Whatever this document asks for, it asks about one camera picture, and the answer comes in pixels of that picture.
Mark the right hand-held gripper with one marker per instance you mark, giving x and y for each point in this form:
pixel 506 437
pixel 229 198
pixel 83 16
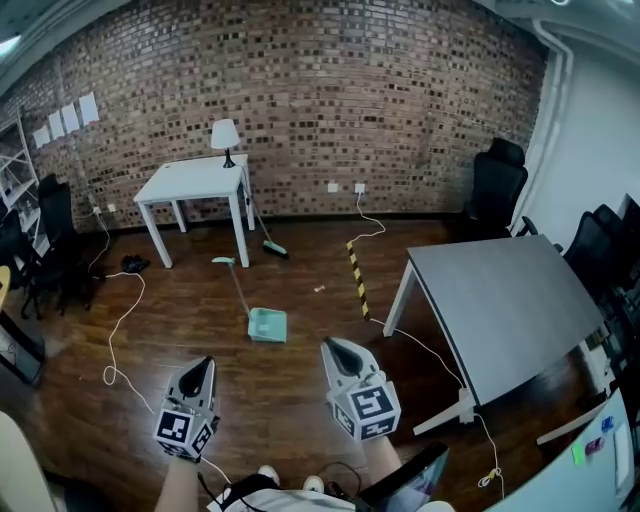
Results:
pixel 367 407

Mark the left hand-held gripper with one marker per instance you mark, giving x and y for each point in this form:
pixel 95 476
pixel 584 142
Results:
pixel 186 420

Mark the person's left forearm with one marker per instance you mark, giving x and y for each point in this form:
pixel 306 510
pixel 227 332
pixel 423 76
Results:
pixel 177 487

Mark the person's right forearm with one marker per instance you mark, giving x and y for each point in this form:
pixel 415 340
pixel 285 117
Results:
pixel 382 457

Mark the person's white shoe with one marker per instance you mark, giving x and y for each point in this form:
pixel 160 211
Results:
pixel 270 474
pixel 313 483

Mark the white power strip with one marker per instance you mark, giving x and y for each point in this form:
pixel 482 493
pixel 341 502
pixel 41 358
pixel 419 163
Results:
pixel 467 406

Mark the black crumpled bag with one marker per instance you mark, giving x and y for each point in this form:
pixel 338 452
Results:
pixel 135 263

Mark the black monitor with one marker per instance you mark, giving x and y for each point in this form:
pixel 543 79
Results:
pixel 410 482

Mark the green broom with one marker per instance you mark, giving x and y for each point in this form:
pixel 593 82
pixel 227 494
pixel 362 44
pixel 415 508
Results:
pixel 276 248

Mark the person's clothing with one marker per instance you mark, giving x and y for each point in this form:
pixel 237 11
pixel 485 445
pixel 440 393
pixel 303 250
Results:
pixel 280 501

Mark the grey table with white legs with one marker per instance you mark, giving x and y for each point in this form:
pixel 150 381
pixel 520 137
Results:
pixel 500 305

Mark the yellow-edged table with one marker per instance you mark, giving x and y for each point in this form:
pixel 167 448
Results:
pixel 15 340

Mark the small white table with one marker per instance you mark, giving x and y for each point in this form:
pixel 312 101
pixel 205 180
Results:
pixel 195 182

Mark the beige chair back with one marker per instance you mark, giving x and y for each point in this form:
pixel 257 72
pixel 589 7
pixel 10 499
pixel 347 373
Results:
pixel 20 465

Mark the black office chair with castors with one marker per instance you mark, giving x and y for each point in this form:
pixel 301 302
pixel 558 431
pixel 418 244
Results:
pixel 55 240

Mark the black high-back office chair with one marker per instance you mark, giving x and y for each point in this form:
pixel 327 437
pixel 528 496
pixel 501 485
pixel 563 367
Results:
pixel 497 185

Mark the white table lamp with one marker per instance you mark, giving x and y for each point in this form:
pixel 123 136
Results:
pixel 223 134

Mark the white desk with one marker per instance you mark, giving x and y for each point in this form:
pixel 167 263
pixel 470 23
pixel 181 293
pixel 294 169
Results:
pixel 565 480

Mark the green sticky note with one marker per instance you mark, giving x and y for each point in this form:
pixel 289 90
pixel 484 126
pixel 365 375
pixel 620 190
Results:
pixel 578 455

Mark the red small item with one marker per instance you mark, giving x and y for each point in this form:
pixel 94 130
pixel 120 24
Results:
pixel 595 445

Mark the white metal shelf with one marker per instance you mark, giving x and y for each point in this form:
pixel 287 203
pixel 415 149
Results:
pixel 17 185

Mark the blue small item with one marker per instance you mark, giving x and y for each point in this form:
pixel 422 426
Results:
pixel 608 424

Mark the black mesh office chair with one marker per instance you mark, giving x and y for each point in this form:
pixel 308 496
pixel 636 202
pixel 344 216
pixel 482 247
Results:
pixel 597 245

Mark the white paper sheet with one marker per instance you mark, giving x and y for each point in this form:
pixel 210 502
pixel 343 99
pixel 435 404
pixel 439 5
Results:
pixel 88 109
pixel 41 136
pixel 56 125
pixel 69 119

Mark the white wall pipes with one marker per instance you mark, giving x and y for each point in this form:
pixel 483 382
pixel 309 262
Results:
pixel 557 85

